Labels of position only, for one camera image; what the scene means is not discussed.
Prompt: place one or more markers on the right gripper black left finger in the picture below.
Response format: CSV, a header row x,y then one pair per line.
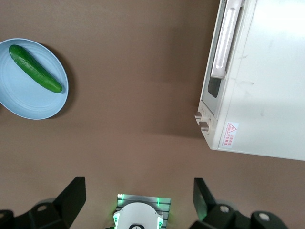
x,y
69,202

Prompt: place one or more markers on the beige oven knob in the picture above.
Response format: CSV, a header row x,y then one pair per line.
x,y
204,126
197,116

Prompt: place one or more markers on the red warning sticker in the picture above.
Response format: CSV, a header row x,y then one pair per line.
x,y
231,136

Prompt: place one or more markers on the green cucumber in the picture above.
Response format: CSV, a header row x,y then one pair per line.
x,y
33,69

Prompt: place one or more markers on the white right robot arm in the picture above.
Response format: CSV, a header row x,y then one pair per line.
x,y
138,214

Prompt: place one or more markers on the white toaster oven body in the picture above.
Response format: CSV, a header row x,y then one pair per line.
x,y
274,83

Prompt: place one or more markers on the light blue round plate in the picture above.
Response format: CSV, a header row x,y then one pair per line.
x,y
28,102

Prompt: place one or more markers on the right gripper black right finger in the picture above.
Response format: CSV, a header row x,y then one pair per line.
x,y
205,210

